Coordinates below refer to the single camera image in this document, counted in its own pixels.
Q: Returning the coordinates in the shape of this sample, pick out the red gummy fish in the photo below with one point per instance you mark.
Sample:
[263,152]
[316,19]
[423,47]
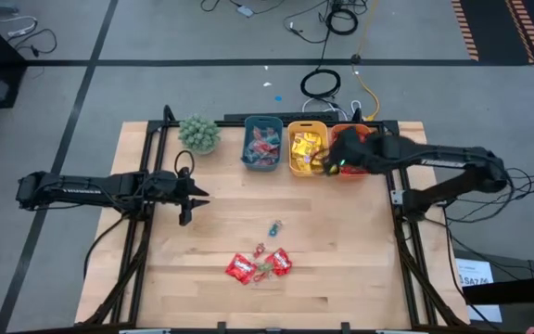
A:
[267,148]
[258,137]
[267,161]
[260,277]
[259,250]

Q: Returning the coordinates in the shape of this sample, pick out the teal gummy fish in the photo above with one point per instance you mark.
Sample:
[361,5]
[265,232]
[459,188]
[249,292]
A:
[250,153]
[275,228]
[272,137]

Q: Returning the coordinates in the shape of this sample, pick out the teal plastic bin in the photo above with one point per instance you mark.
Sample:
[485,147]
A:
[262,124]

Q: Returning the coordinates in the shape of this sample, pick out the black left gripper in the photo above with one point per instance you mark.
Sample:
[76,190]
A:
[169,185]

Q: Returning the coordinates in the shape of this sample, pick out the potted green succulent plant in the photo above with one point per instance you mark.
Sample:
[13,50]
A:
[198,134]

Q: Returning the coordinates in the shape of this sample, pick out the red Skittles candy pack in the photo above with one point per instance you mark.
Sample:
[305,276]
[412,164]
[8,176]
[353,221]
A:
[280,262]
[240,268]
[352,170]
[365,134]

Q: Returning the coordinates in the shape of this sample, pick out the white paper sign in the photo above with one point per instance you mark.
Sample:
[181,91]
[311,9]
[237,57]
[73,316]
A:
[473,269]

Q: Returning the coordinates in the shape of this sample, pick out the black floor plug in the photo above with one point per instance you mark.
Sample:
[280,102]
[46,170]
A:
[355,58]

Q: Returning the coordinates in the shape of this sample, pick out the yellow Sour Patch candy pack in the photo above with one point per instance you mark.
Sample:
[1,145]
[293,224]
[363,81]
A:
[315,155]
[298,156]
[312,138]
[299,141]
[304,167]

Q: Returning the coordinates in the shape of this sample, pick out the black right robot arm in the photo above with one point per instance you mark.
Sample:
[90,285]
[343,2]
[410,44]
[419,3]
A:
[443,160]

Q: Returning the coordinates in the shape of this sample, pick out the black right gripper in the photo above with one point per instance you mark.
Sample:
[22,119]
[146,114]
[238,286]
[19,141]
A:
[355,155]

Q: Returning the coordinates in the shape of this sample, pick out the green wrapped gummy fish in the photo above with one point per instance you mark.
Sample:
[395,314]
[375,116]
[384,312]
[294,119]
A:
[264,267]

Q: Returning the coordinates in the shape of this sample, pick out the grey power adapter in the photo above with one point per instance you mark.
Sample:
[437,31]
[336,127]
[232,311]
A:
[245,11]

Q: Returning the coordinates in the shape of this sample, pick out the yellow plastic bin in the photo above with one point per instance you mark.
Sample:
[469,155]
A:
[309,126]

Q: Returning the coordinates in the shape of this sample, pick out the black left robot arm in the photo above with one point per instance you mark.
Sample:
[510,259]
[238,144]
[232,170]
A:
[86,188]

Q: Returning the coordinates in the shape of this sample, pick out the orange plastic bin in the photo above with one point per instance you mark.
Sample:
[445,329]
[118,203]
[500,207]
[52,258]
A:
[336,132]

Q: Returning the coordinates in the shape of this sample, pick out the black desk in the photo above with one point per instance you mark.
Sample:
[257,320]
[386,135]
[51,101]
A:
[517,290]

